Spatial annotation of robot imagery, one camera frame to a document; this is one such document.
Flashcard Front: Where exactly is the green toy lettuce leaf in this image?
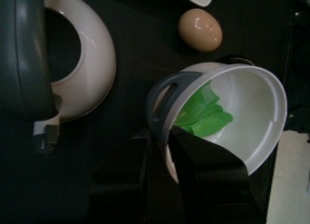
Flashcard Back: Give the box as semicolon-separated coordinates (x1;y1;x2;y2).
174;82;235;138

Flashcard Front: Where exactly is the brown toy egg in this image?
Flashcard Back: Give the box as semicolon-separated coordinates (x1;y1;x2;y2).
177;7;225;53

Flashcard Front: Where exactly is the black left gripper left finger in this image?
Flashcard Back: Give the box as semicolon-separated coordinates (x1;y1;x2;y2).
86;129;152;224

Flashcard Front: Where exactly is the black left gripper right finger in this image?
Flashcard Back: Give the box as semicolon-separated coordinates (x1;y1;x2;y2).
166;125;269;224

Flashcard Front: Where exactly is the white pot with grey handles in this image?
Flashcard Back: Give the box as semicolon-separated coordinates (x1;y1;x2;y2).
146;54;289;185

